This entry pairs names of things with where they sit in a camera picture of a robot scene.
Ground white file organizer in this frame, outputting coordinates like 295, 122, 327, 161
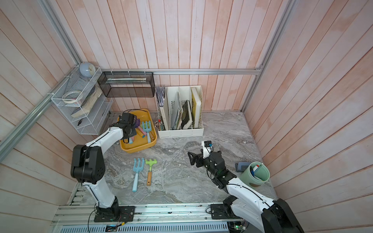
155, 85, 204, 138

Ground white wire shelf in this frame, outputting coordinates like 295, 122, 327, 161
51, 66, 113, 135

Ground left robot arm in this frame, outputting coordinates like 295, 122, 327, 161
71, 112, 137, 222

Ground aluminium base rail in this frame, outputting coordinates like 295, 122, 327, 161
51, 202, 242, 228

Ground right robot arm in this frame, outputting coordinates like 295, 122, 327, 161
187, 151, 304, 233

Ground tape roll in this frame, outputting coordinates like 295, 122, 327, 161
62, 90, 82, 104

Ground yellow storage tray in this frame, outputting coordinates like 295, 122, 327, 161
119, 109, 157, 153

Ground light blue hand fork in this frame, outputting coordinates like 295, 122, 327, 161
132, 158, 145, 192

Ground purple rake pink handle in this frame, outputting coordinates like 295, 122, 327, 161
135, 118, 147, 138

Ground blue grey small device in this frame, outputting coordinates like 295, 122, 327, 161
235, 162, 251, 172

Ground books on wire shelf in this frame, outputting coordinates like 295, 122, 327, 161
71, 86, 103, 118

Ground coloured pencils bundle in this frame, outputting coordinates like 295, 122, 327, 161
154, 119, 165, 131

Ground yellow book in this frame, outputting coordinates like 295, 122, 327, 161
190, 85, 203, 129

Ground black mesh basket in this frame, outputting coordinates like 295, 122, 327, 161
98, 71, 155, 98

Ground blue fork yellow handle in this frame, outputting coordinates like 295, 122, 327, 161
141, 121, 152, 143

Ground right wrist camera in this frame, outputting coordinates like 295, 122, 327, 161
202, 141, 213, 159

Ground green bucket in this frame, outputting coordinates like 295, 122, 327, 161
240, 162, 270, 188

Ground green rake wooden handle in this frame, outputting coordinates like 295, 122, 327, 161
145, 159, 157, 186

